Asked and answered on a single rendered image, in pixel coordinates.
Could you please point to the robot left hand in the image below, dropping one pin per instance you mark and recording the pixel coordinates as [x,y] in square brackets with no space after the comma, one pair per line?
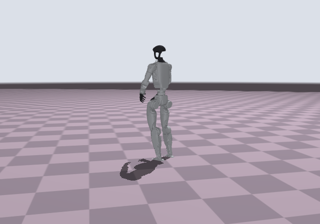
[141,98]

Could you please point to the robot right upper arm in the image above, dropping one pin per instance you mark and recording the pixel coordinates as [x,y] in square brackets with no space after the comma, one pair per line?
[170,67]

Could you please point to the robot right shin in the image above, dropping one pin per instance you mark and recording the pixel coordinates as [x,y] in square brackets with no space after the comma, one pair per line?
[168,142]

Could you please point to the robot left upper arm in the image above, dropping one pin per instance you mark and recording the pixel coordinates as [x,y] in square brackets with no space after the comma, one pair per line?
[150,69]

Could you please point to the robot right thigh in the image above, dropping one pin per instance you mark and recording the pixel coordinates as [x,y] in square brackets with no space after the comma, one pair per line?
[164,117]

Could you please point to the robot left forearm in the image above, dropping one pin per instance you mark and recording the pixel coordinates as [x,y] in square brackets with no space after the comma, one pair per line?
[142,89]

